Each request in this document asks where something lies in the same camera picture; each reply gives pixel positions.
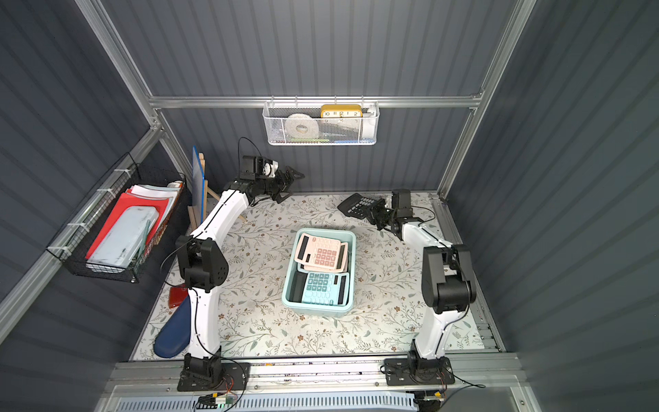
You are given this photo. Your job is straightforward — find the black calculator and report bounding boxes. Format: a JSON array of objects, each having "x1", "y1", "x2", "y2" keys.
[
  {"x1": 337, "y1": 193, "x2": 379, "y2": 220},
  {"x1": 287, "y1": 271, "x2": 307, "y2": 303}
]

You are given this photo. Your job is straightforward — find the mint green storage box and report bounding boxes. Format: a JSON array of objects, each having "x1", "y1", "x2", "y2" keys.
[{"x1": 281, "y1": 228, "x2": 356, "y2": 318}]

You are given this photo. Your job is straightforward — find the pink calculator back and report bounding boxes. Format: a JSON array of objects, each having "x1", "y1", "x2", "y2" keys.
[{"x1": 293, "y1": 233, "x2": 348, "y2": 273}]

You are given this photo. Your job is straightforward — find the blue calculator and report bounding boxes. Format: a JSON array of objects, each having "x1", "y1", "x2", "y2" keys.
[{"x1": 302, "y1": 272, "x2": 350, "y2": 307}]

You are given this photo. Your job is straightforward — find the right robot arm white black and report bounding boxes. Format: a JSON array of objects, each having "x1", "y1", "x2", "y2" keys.
[{"x1": 367, "y1": 199, "x2": 476, "y2": 364}]

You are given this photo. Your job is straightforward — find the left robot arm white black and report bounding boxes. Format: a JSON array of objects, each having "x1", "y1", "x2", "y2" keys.
[{"x1": 176, "y1": 161, "x2": 305, "y2": 359}]

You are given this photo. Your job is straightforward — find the white tape roll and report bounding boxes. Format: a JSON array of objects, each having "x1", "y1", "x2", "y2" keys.
[{"x1": 284, "y1": 113, "x2": 319, "y2": 139}]

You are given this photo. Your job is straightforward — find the blue framed whiteboard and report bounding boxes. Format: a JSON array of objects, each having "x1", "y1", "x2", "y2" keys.
[{"x1": 190, "y1": 146, "x2": 207, "y2": 226}]

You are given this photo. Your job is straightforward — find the wooden easel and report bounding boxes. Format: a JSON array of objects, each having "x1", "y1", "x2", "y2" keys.
[{"x1": 188, "y1": 179, "x2": 221, "y2": 229}]

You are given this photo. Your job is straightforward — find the yellow clock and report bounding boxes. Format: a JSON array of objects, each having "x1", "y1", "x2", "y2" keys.
[{"x1": 320, "y1": 103, "x2": 363, "y2": 119}]

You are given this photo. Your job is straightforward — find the white papers in basket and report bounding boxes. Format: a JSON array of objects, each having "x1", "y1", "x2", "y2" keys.
[{"x1": 126, "y1": 180, "x2": 184, "y2": 242}]

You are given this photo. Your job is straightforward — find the red stapler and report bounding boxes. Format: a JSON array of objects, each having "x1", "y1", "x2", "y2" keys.
[{"x1": 167, "y1": 285, "x2": 188, "y2": 309}]

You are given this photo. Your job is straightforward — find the red folder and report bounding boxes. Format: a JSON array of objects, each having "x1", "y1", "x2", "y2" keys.
[{"x1": 86, "y1": 186, "x2": 177, "y2": 267}]

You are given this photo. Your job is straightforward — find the navy blue case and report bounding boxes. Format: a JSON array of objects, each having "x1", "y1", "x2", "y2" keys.
[{"x1": 153, "y1": 297, "x2": 192, "y2": 359}]

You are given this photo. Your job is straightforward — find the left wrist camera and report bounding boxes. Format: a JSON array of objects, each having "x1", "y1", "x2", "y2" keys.
[{"x1": 239, "y1": 156, "x2": 279, "y2": 181}]

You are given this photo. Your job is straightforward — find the white wire wall basket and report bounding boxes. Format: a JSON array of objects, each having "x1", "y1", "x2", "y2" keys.
[{"x1": 262, "y1": 100, "x2": 380, "y2": 146}]

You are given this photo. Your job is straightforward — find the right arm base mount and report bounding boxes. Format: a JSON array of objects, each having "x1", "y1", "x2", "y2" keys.
[{"x1": 379, "y1": 356, "x2": 456, "y2": 386}]

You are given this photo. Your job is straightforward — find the black wire side basket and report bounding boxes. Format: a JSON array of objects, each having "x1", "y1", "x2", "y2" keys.
[{"x1": 47, "y1": 156, "x2": 190, "y2": 283}]

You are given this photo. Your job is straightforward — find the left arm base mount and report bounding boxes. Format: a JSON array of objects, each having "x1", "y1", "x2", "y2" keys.
[{"x1": 177, "y1": 357, "x2": 252, "y2": 392}]

